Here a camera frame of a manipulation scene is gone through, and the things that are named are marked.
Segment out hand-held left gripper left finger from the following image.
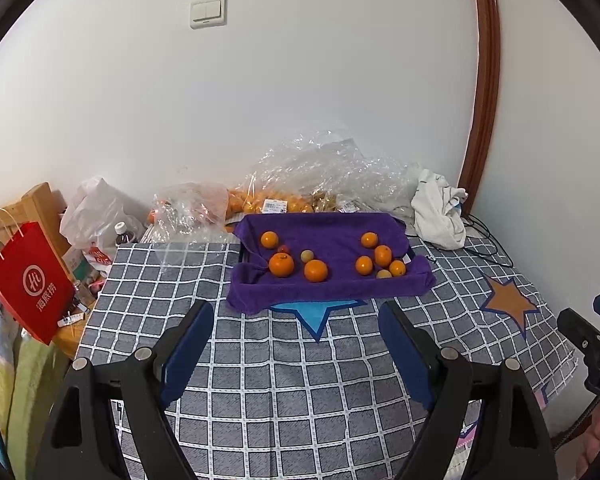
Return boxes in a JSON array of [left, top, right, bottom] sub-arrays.
[[32, 300, 216, 480]]

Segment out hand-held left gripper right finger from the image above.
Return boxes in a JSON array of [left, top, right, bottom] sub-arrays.
[[377, 299, 563, 480]]

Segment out large orange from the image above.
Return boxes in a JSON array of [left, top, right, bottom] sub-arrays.
[[303, 259, 329, 283], [269, 253, 295, 279]]

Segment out grey grid-patterned blanket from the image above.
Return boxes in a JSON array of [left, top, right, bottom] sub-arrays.
[[72, 212, 581, 480]]

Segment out dark drink bottle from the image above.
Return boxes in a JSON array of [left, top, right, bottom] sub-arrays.
[[114, 221, 138, 248]]

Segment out white towel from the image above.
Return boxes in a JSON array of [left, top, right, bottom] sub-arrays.
[[411, 169, 468, 251]]

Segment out crumpled clear plastic bag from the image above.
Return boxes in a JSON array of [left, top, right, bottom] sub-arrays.
[[152, 182, 231, 246]]

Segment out purple towel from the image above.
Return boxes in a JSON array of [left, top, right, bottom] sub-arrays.
[[226, 211, 436, 316]]

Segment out light green cloth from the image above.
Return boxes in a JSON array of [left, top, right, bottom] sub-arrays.
[[7, 332, 76, 476]]

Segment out clear bag of oranges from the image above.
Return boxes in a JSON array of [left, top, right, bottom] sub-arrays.
[[227, 172, 315, 216]]

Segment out white plastic bag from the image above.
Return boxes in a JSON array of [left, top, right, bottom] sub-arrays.
[[60, 176, 148, 266]]

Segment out red paper bag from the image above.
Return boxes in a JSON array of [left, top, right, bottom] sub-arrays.
[[0, 208, 77, 346]]

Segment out clear bag of brown fruit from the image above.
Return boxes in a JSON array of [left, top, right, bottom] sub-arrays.
[[310, 190, 361, 213]]

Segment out large clear plastic bag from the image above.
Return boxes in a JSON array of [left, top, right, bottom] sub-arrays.
[[255, 130, 421, 211]]

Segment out wooden chair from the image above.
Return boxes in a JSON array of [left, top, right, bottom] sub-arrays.
[[0, 182, 70, 261]]

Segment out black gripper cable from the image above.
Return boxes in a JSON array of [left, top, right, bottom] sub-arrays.
[[552, 399, 600, 453]]

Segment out brown wooden door frame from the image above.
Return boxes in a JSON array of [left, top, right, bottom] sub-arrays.
[[455, 0, 502, 216]]

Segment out white light switch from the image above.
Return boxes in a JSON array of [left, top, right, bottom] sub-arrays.
[[189, 0, 228, 30]]

